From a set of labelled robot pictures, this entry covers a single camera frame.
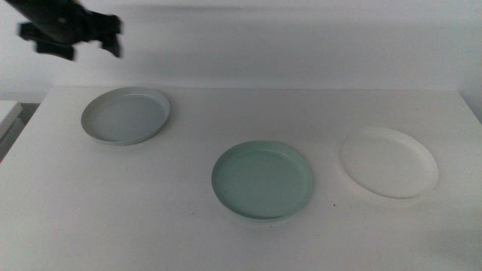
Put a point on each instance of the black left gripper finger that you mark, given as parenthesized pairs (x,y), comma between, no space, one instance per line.
(112,45)
(107,23)

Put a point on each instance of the gray shallow bowl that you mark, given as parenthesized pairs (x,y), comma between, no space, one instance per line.
(126,116)

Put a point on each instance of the white shallow bowl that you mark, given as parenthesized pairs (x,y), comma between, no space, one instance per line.
(388,163)

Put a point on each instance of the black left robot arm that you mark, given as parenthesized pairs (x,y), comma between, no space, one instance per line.
(15,4)

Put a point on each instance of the mint green shallow bowl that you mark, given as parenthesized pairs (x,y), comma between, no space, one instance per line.
(261,180)

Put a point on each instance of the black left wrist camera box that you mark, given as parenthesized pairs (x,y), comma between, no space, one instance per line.
(52,49)

